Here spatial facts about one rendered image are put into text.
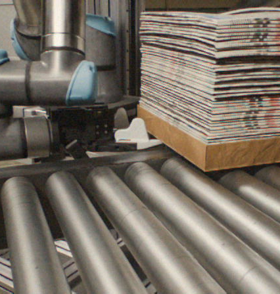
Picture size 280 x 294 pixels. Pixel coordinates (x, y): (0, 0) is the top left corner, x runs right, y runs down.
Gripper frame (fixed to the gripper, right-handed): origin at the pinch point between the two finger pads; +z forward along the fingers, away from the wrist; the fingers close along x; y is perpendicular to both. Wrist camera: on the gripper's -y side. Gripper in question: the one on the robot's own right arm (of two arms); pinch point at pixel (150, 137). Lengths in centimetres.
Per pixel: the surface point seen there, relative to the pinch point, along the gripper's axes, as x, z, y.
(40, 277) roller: -41.1, -26.9, -0.3
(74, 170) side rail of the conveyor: -13.0, -18.1, -0.5
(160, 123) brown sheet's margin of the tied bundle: -6.8, -0.8, 4.4
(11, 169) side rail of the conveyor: -9.9, -27.4, -0.2
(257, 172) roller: -21.9, 10.1, -1.3
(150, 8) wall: 674, 265, 50
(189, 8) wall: 675, 345, 52
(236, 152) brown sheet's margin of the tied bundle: -23.2, 4.9, 3.0
